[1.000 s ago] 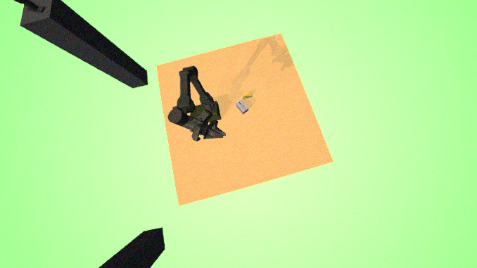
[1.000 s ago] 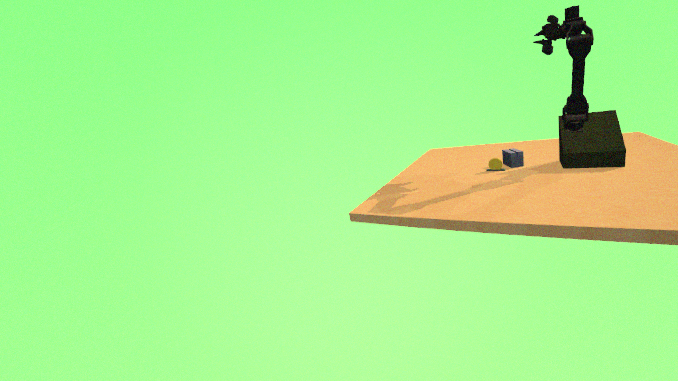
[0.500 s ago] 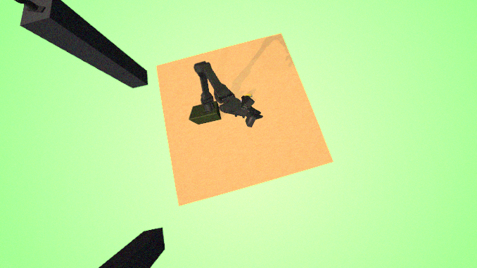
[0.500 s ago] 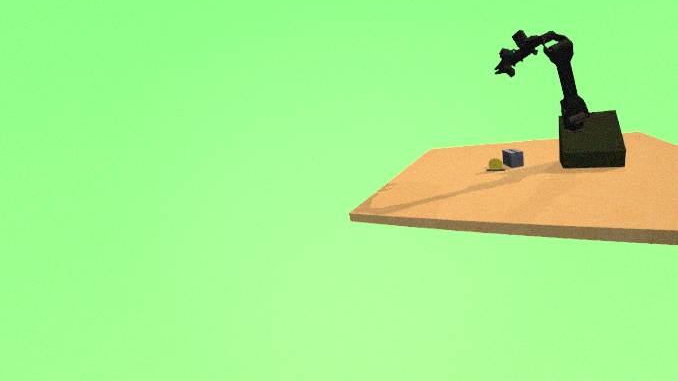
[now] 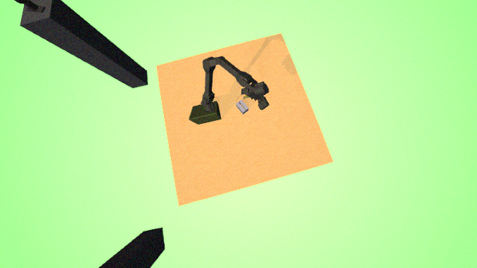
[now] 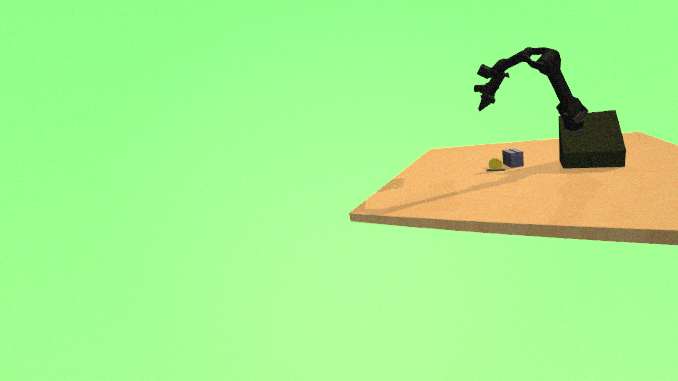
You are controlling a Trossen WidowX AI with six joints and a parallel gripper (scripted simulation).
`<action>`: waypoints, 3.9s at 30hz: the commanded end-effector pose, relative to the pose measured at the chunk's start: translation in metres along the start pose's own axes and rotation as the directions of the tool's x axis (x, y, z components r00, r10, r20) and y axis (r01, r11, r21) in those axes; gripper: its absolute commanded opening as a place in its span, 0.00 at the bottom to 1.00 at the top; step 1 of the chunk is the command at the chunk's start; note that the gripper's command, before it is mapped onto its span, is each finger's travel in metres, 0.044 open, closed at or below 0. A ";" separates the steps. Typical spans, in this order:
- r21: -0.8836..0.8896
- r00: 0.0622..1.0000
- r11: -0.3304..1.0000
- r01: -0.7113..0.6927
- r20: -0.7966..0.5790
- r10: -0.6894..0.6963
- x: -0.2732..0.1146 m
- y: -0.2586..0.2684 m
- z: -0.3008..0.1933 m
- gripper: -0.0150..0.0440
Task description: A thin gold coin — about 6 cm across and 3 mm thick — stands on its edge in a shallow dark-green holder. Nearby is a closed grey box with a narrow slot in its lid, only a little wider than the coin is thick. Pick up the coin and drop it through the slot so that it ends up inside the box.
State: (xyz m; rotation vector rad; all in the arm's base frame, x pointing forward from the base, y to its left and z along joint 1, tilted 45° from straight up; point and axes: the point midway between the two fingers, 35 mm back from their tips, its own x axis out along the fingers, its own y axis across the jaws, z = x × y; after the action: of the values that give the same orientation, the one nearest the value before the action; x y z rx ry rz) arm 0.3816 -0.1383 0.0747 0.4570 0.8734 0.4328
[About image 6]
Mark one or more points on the thin gold coin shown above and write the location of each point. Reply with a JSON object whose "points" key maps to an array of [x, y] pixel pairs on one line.
{"points": [[495, 163]]}

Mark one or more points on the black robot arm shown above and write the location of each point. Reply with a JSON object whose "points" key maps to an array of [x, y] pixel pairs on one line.
{"points": [[570, 108]]}

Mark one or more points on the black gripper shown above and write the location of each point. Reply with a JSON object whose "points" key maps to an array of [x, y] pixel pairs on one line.
{"points": [[488, 97]]}

